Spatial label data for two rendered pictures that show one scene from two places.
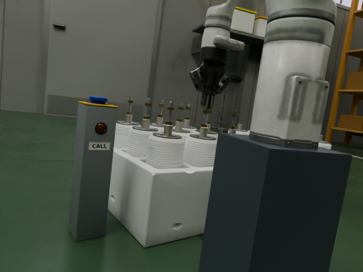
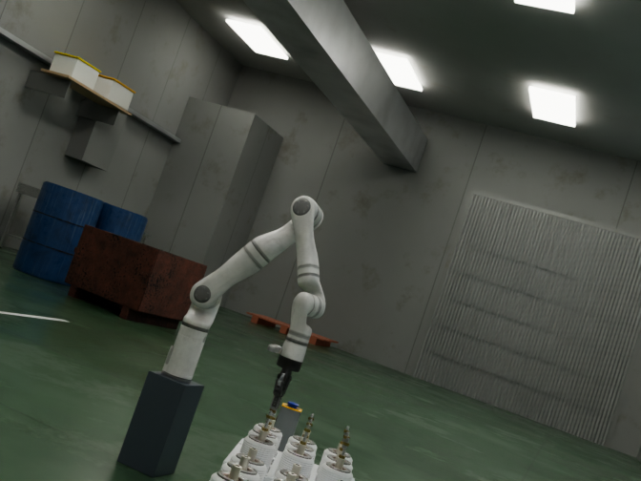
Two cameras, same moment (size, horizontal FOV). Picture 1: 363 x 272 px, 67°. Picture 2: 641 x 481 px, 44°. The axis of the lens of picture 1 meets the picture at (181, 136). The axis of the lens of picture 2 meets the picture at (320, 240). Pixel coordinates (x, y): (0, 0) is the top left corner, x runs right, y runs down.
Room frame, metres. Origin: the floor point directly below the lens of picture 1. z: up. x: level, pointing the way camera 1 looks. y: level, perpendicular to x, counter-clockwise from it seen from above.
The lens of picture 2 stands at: (2.34, -1.96, 0.69)
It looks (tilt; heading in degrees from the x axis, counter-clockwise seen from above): 4 degrees up; 130
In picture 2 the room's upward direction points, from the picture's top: 19 degrees clockwise
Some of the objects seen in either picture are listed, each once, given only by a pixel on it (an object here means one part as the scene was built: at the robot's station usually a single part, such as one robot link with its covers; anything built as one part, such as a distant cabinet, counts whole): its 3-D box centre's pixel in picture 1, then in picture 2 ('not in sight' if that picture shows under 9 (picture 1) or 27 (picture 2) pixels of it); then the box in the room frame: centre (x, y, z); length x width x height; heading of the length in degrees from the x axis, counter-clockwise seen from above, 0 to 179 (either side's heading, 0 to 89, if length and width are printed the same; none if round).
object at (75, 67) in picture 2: not in sight; (74, 71); (-6.75, 3.24, 2.37); 0.48 x 0.40 x 0.27; 110
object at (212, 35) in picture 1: (220, 37); (288, 346); (0.75, -0.07, 0.52); 0.11 x 0.09 x 0.06; 30
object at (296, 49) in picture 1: (288, 86); (186, 353); (0.42, -0.15, 0.39); 0.09 x 0.09 x 0.17; 20
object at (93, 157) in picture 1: (92, 170); (277, 451); (0.63, 0.20, 0.16); 0.07 x 0.07 x 0.31; 37
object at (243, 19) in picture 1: (230, 22); not in sight; (3.53, -0.43, 1.39); 0.46 x 0.38 x 0.26; 110
